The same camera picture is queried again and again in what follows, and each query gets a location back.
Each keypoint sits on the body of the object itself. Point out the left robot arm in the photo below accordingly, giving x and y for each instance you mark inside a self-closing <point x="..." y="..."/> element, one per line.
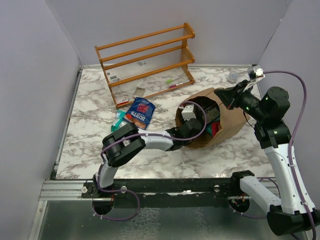
<point x="121" y="146"/>

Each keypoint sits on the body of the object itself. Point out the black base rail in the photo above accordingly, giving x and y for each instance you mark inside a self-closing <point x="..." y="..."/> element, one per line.
<point x="165" y="193"/>

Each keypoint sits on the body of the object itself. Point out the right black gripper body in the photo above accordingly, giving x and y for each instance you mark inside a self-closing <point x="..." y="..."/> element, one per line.
<point x="246" y="100"/>

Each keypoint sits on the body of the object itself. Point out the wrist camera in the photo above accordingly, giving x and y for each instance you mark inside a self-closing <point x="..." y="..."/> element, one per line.
<point x="188" y="112"/>
<point x="255" y="74"/>

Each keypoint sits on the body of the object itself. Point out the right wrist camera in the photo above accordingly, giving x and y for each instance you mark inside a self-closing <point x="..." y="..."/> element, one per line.
<point x="255" y="74"/>

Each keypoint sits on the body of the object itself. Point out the green capped marker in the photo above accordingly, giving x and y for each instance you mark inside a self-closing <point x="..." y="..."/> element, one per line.
<point x="176" y="78"/>

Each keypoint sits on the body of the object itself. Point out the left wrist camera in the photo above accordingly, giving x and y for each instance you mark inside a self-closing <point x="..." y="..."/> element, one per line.
<point x="188" y="112"/>

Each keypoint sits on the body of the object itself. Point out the red white staple box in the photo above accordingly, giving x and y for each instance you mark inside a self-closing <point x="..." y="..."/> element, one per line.
<point x="121" y="100"/>

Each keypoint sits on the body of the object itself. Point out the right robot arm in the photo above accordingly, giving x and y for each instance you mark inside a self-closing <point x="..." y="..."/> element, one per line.
<point x="293" y="211"/>

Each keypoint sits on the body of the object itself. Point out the small clear plastic jar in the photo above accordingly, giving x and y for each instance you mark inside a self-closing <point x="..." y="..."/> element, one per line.
<point x="233" y="77"/>

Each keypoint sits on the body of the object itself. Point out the brown paper bag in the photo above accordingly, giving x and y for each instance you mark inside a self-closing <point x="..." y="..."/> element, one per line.
<point x="231" y="121"/>

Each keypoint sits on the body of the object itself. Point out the teal snack packet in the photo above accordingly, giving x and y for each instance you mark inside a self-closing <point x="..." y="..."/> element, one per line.
<point x="119" y="121"/>

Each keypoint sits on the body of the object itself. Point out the purple capped marker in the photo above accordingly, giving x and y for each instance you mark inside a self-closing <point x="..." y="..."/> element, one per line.
<point x="178" y="84"/>

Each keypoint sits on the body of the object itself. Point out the staple strip upper shelf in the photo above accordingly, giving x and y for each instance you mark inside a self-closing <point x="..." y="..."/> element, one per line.
<point x="141" y="63"/>

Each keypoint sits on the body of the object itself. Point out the blue Burts chips bag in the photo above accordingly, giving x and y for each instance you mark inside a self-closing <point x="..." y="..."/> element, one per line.
<point x="140" y="113"/>

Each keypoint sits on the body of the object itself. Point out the red snack packet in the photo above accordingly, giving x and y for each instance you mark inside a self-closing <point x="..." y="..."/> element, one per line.
<point x="213" y="128"/>

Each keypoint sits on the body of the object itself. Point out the wooden three-tier rack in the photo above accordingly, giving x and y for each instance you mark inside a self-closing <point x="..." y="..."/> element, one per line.
<point x="160" y="56"/>

